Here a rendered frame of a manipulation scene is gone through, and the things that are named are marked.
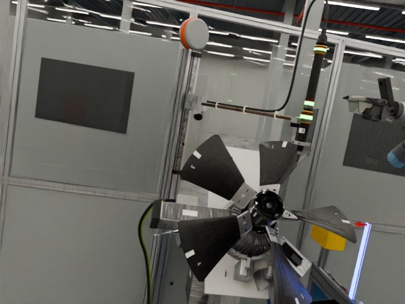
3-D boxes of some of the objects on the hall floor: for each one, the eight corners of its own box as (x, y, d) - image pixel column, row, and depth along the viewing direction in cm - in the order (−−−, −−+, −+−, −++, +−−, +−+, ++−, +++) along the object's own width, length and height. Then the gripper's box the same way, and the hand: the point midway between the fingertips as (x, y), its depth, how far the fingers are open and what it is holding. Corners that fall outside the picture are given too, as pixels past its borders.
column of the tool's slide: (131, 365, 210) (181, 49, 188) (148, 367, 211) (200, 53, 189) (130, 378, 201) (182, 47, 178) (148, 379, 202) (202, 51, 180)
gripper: (402, 125, 135) (350, 115, 132) (383, 122, 147) (334, 114, 143) (408, 101, 134) (355, 91, 131) (388, 101, 146) (339, 91, 142)
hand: (349, 96), depth 137 cm, fingers open, 4 cm apart
